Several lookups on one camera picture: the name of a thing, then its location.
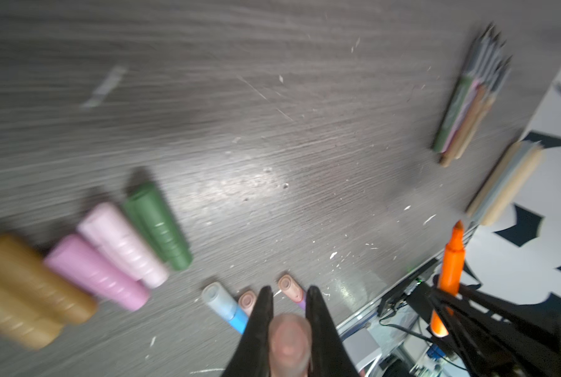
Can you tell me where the pink red highlighter pen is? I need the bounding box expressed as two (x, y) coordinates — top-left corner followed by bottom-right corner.
(238, 290), (257, 317)

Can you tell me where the orange highlighter pen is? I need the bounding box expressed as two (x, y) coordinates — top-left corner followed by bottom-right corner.
(430, 220), (467, 339)

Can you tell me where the gold tan pen cap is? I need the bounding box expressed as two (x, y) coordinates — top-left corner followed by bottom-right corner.
(0, 234), (97, 325)

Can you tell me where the brown pen with pink cap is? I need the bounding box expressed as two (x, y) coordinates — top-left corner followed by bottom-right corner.
(439, 32), (500, 167)

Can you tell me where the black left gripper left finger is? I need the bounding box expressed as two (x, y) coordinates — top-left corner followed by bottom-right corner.
(222, 286), (274, 377)

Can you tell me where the beige foam block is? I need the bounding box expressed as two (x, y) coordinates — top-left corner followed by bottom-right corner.
(466, 141), (544, 226)

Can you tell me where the gold tan capped pen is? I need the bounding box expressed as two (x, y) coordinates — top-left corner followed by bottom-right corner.
(445, 42), (503, 164)

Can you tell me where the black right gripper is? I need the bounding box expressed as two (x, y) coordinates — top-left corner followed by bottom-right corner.
(405, 283), (561, 376)

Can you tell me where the pink fountain pen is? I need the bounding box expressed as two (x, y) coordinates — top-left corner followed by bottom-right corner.
(439, 23), (495, 153)

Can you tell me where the blue highlighter pen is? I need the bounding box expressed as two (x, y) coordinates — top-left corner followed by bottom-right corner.
(201, 282), (248, 335)

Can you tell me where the purple highlighter pen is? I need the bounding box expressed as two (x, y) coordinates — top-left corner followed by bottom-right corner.
(277, 274), (306, 310)

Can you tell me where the green fountain pen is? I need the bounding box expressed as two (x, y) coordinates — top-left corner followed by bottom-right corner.
(432, 22), (494, 153)

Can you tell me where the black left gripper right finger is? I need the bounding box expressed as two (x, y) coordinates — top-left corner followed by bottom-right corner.
(305, 285), (358, 377)

